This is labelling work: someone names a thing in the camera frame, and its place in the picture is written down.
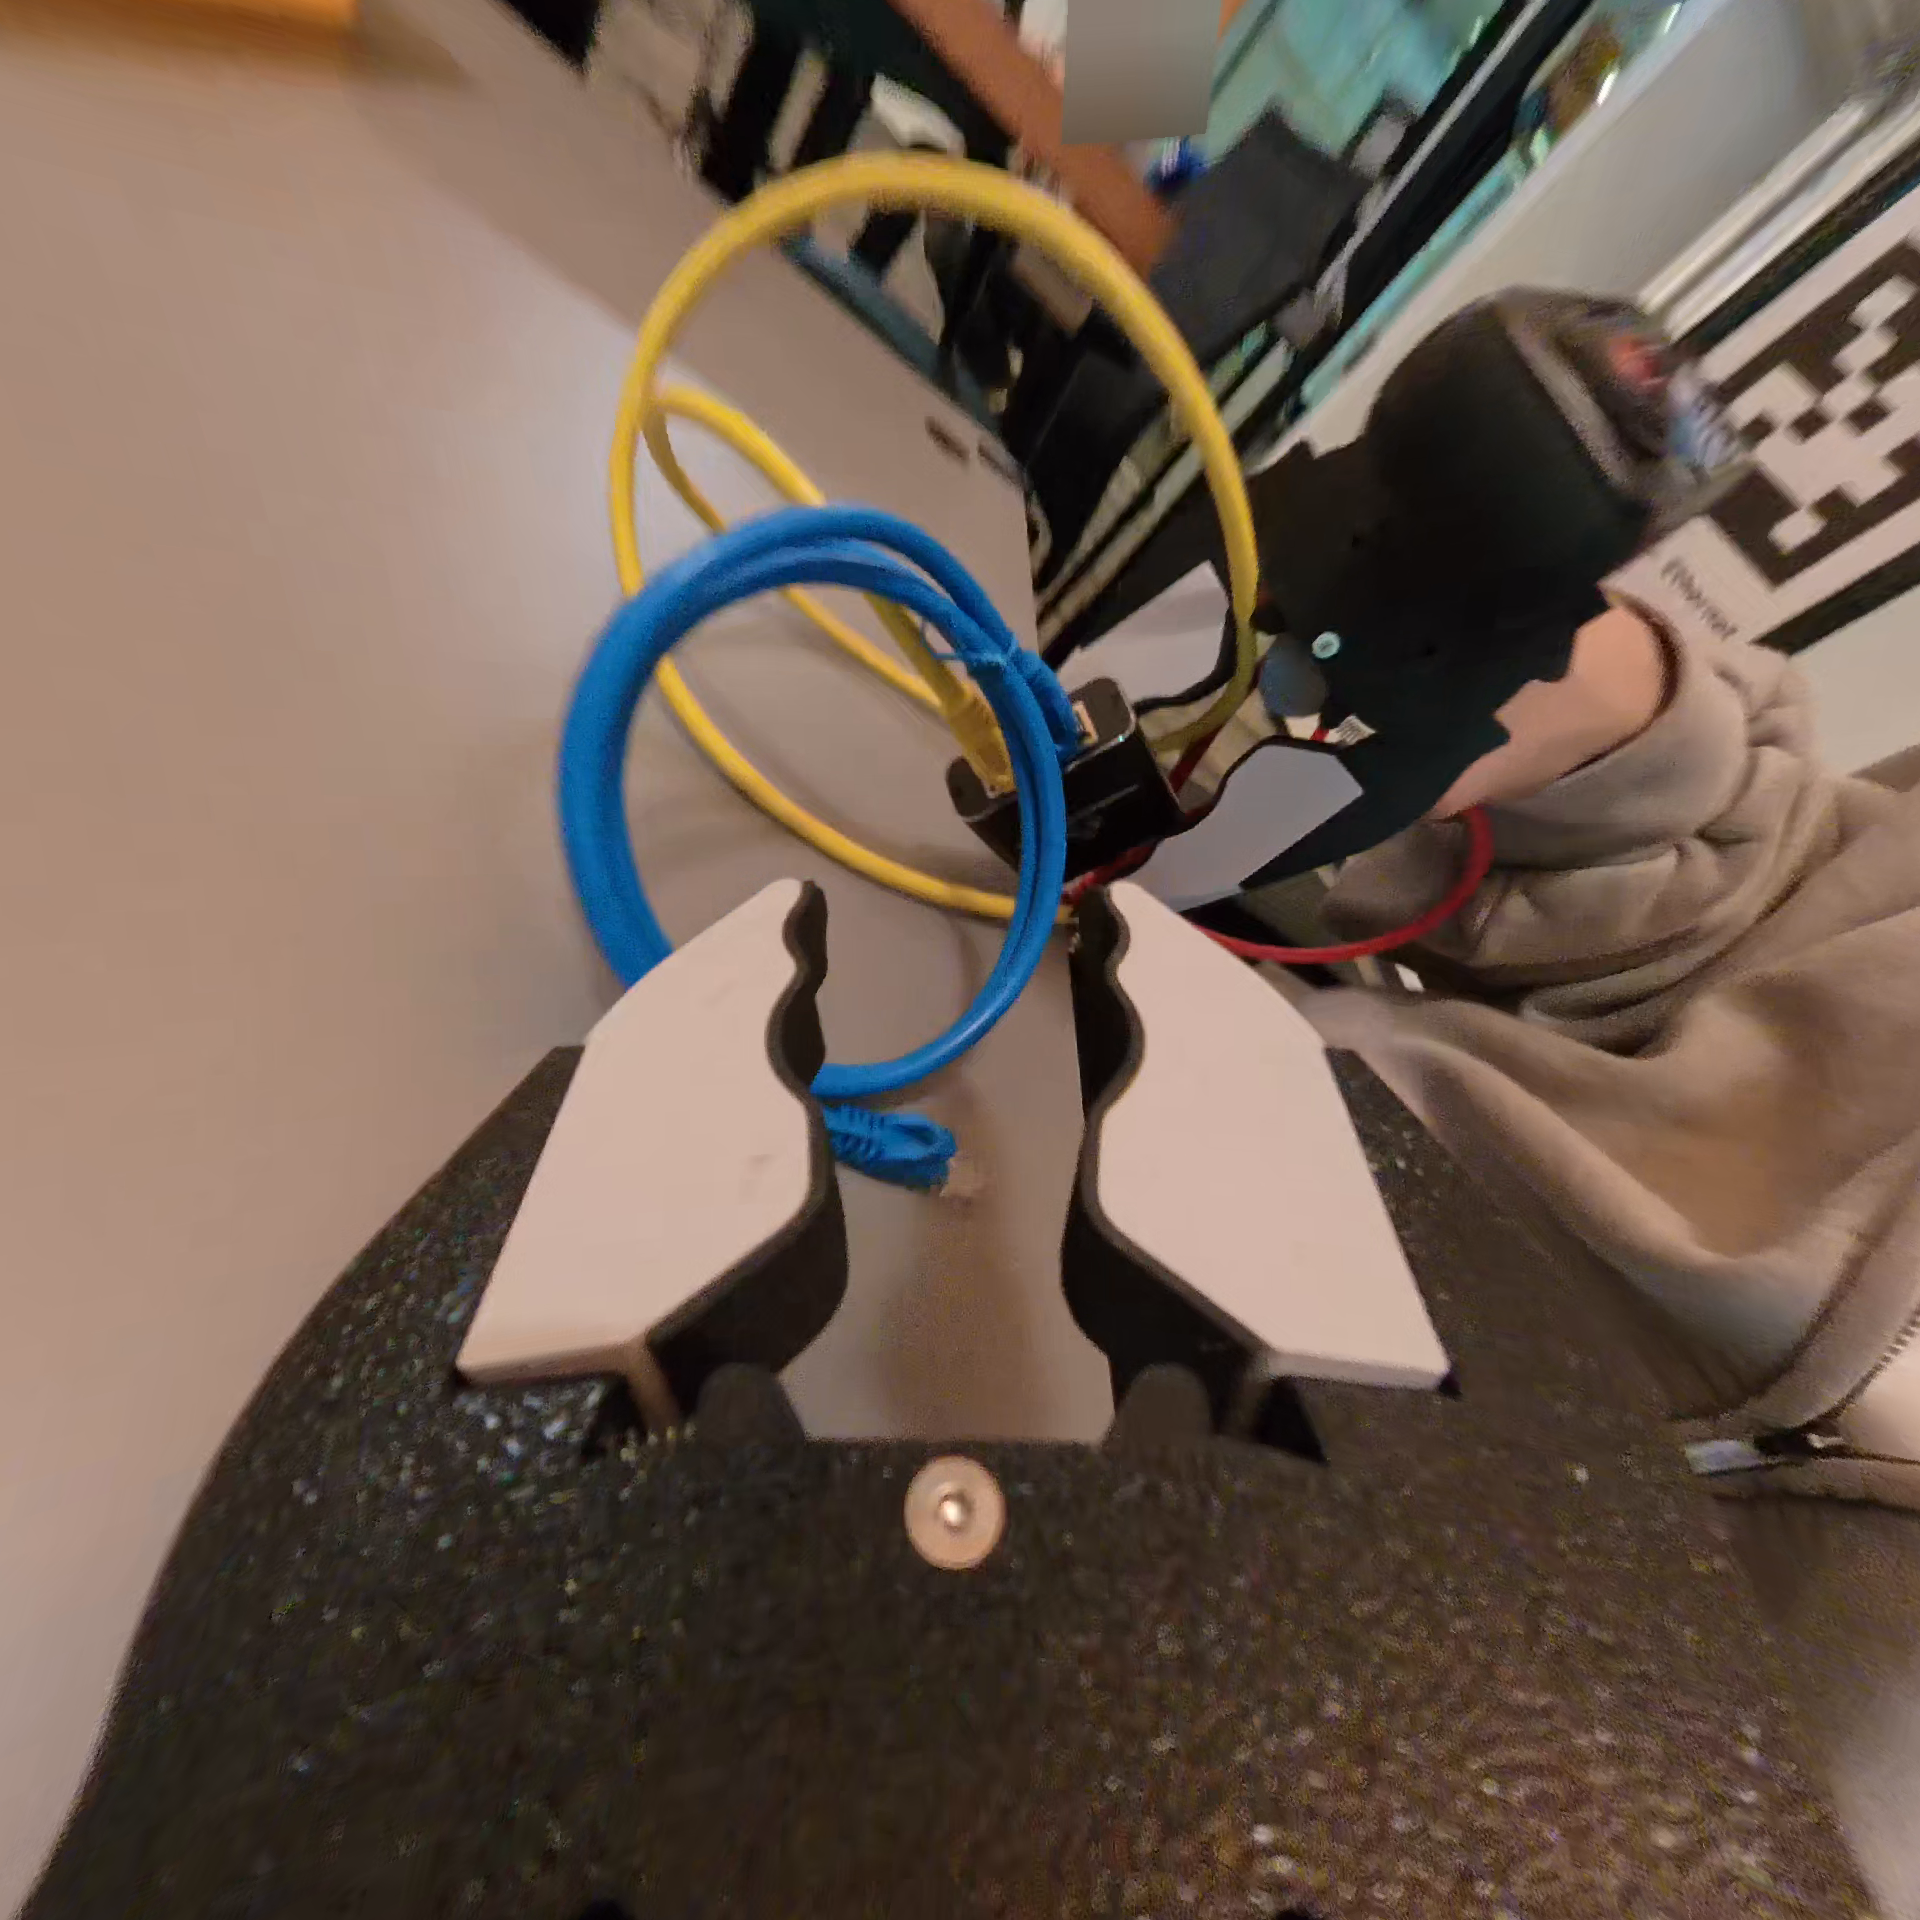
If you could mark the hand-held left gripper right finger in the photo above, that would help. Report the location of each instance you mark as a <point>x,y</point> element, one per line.
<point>1259,1170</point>

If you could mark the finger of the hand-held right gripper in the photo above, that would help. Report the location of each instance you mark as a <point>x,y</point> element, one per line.
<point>1275,810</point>
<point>1185,639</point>

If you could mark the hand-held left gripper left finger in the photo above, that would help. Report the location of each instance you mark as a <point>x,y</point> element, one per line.
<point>660,1142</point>

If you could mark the black ethernet splitter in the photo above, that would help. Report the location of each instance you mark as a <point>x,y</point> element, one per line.
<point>1109,780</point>

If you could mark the person's right hand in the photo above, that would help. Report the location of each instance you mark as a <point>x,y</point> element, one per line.
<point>1576,704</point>

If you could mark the white printed code sheet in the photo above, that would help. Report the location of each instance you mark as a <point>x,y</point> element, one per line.
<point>1800,495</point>

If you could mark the person's beige hoodie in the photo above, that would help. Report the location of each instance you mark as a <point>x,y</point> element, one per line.
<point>1650,1170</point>

